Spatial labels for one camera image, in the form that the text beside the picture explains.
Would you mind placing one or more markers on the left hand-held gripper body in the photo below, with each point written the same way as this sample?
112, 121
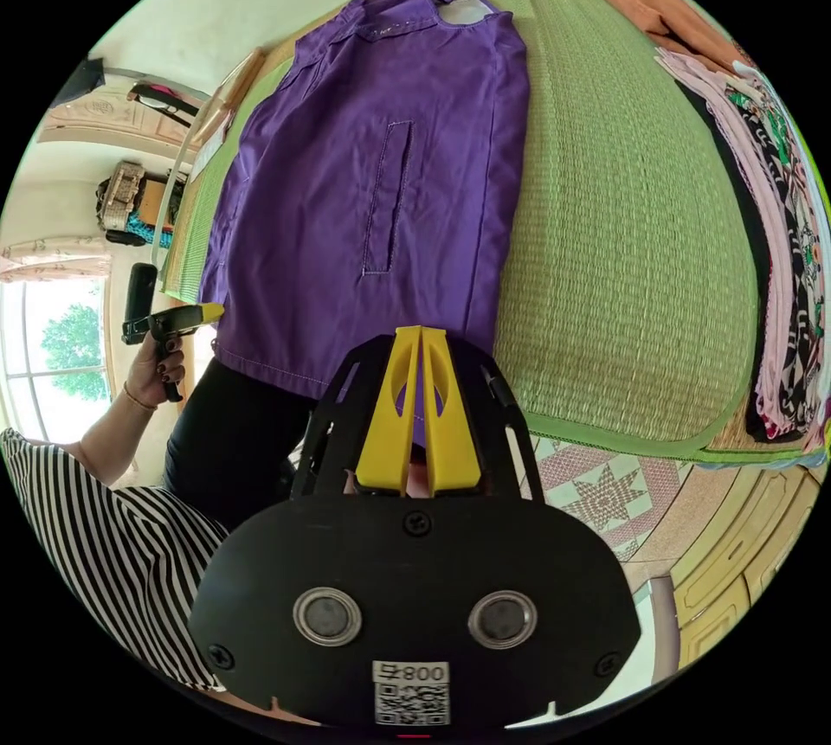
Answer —
162, 330

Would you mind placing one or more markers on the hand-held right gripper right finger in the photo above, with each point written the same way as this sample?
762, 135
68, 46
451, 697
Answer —
454, 433

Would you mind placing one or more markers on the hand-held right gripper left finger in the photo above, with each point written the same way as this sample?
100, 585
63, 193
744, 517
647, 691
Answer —
383, 433

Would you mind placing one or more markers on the purple vest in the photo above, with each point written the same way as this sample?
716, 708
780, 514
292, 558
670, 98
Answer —
363, 187

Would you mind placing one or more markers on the person's left forearm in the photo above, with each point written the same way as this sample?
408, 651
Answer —
110, 427

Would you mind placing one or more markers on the person's left hand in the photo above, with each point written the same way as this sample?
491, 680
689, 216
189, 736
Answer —
156, 372

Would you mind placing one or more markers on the window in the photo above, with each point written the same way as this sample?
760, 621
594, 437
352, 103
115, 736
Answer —
58, 355

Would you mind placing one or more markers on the curtain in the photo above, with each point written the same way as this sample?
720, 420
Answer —
52, 261

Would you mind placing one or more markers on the woven basket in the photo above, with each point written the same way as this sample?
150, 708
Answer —
123, 193

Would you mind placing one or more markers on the person's body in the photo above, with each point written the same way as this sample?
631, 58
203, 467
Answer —
130, 531

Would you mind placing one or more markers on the bed with green woven mat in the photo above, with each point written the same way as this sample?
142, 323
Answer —
623, 252

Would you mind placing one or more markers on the pile of clothes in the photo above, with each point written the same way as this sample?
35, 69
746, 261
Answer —
766, 239

